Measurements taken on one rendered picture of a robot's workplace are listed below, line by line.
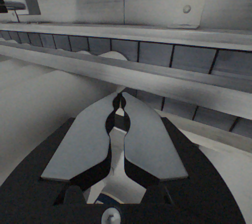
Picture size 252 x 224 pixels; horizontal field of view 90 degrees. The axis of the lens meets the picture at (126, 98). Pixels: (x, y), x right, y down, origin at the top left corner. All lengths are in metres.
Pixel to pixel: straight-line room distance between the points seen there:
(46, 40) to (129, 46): 0.16
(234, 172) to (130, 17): 0.30
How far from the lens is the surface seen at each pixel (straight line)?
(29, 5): 0.26
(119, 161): 0.33
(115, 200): 0.54
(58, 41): 0.25
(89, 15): 0.26
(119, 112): 0.16
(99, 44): 0.19
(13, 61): 0.21
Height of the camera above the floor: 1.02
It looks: 47 degrees down
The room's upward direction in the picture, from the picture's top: 134 degrees counter-clockwise
